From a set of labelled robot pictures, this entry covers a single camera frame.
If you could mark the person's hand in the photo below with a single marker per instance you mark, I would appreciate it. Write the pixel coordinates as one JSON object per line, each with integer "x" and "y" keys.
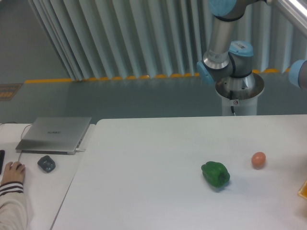
{"x": 14, "y": 172}

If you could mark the striped white sleeve forearm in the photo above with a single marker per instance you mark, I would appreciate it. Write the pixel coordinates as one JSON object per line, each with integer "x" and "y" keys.
{"x": 13, "y": 213}

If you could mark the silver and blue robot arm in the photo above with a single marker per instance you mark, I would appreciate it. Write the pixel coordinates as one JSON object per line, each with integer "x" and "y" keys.
{"x": 225, "y": 58}

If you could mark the green bell pepper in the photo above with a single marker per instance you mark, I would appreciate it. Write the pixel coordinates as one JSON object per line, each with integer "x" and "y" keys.
{"x": 215, "y": 173}

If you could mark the black phone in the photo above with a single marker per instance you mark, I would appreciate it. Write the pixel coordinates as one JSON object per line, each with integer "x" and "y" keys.
{"x": 2, "y": 156}

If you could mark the dark grey small tray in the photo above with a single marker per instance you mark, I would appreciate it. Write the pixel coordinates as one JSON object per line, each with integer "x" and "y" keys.
{"x": 46, "y": 164}

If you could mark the silver closed laptop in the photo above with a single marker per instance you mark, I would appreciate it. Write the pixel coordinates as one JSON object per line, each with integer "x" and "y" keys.
{"x": 54, "y": 135}

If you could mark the brown egg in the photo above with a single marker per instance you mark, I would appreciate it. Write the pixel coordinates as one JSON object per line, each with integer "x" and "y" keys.
{"x": 258, "y": 160}

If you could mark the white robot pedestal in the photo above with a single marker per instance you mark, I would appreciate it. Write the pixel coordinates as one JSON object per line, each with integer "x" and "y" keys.
{"x": 239, "y": 96}

